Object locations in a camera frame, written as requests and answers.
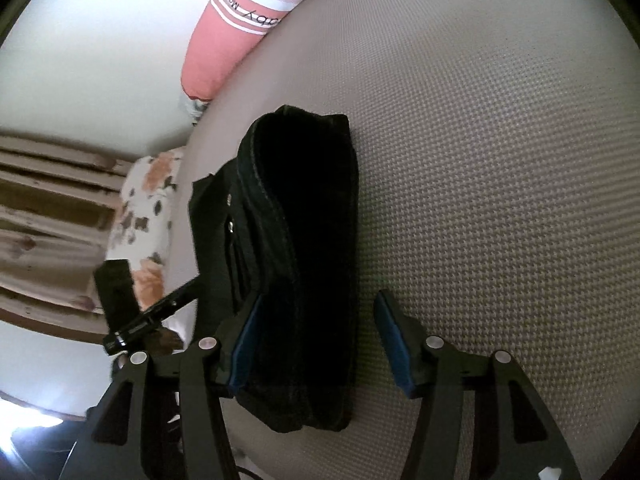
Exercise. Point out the floral cloth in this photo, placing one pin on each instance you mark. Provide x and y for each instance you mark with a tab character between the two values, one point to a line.
196	107

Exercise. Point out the floral bedsheet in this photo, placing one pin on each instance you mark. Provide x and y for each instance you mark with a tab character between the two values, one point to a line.
145	220

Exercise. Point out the black pants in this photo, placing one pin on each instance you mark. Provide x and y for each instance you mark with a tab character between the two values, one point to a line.
300	260

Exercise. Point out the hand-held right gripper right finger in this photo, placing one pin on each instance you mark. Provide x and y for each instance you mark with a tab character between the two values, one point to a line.
392	340

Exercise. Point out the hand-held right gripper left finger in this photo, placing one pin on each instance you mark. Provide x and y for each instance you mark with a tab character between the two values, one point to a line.
247	345

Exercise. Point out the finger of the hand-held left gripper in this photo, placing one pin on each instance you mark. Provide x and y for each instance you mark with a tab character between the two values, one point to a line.
116	292
150	317

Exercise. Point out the brown wooden furniture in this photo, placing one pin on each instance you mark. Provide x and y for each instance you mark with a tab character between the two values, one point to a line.
45	255

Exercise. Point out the pink plaid pillow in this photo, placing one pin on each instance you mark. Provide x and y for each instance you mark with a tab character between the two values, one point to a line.
225	45

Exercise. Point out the beige woven bed mat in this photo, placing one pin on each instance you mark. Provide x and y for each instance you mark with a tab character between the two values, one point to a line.
475	160

